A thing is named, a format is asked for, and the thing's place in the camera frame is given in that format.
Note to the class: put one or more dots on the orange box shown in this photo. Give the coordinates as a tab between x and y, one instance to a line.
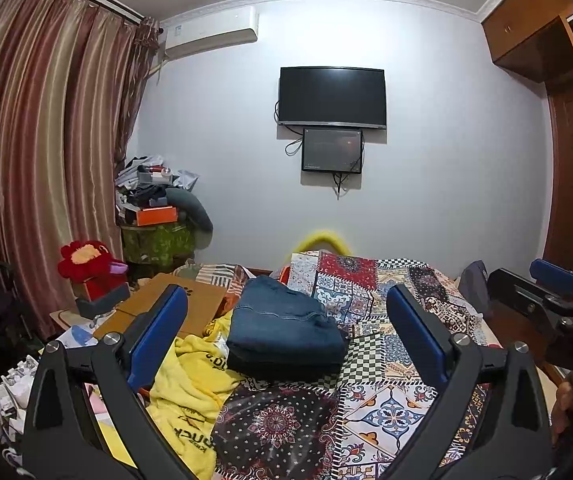
156	215

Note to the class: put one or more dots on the striped brown curtain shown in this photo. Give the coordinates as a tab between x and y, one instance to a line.
41	135

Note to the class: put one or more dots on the white air conditioner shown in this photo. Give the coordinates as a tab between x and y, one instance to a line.
209	30

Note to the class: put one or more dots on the pile of clutter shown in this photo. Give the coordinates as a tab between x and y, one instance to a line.
151	180

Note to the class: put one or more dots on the dark green neck pillow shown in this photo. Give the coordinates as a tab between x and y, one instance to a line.
194	207

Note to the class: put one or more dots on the patchwork printed blanket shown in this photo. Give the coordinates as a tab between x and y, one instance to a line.
366	285

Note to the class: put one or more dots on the yellow curved tube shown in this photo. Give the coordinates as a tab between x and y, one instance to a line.
324	237

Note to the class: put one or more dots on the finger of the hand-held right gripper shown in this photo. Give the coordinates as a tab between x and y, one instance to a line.
521	290
561	272

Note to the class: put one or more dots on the striped cloth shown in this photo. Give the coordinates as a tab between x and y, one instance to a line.
216	280

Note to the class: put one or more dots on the small black wall monitor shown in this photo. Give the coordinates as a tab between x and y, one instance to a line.
332	150

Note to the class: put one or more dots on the red plush toy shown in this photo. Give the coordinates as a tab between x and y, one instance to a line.
89	265

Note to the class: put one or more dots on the black folded garment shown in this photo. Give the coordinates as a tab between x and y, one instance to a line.
286	371

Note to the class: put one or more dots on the dark grey pillow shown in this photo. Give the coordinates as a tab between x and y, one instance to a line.
473	285

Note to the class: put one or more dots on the grey box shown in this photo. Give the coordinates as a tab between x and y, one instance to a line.
101	302

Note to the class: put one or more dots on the brown cardboard box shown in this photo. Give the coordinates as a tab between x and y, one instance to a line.
201	305

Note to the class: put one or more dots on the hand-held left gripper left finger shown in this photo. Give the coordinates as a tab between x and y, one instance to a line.
159	335

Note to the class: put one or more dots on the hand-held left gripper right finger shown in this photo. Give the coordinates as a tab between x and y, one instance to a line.
416	335

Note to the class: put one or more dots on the green patterned container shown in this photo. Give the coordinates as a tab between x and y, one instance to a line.
156	245

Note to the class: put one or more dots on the wooden overhead cabinet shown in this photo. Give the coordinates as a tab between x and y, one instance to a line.
526	25

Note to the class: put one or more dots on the blue denim jacket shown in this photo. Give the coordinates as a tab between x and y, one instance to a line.
281	320

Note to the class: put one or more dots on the person's right hand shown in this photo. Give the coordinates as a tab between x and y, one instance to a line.
563	410

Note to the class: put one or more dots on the yellow printed towel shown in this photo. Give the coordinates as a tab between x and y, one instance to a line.
191	385

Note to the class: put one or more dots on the wall-mounted black television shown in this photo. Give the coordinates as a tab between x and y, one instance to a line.
331	95

